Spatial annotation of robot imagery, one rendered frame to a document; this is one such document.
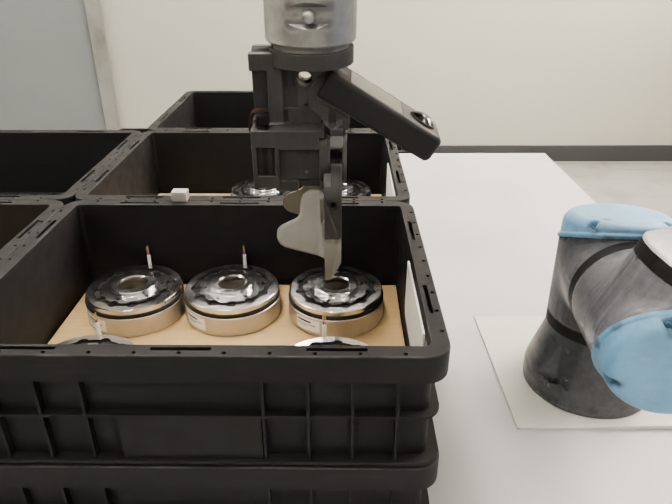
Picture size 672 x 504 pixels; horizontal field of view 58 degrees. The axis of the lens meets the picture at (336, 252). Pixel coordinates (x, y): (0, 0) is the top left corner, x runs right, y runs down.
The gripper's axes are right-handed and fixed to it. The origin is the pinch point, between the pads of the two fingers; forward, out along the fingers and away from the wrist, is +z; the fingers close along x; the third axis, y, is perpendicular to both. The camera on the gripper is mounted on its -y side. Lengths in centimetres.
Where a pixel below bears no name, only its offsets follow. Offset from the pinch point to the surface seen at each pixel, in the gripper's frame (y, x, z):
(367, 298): -3.3, -0.4, 5.9
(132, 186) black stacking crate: 29.5, -28.0, 5.9
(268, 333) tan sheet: 7.1, 1.7, 9.0
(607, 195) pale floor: -146, -242, 110
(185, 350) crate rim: 11.0, 17.6, -2.2
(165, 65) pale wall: 99, -303, 57
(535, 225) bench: -40, -54, 26
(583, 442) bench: -27.7, 4.9, 21.8
